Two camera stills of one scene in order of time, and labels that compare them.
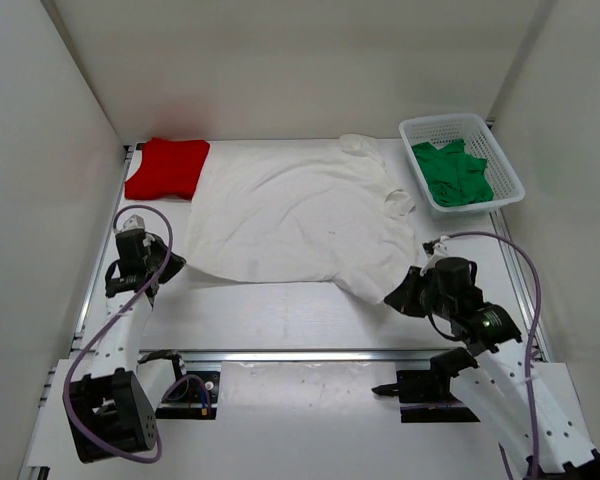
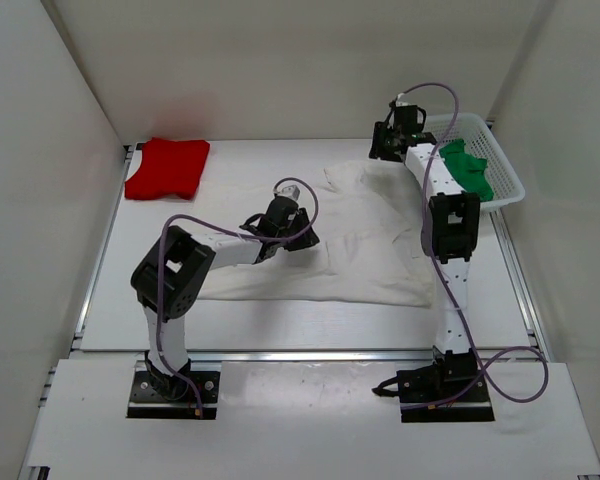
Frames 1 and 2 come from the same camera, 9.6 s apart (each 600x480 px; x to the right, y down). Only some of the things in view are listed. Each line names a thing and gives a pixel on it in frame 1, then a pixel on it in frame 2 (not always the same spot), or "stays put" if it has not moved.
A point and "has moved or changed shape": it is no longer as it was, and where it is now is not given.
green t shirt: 455,177 stays put
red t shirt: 169,168 stays put
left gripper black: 176,263 to 304,241
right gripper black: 403,298 to 381,150
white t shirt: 303,210 has moved or changed shape
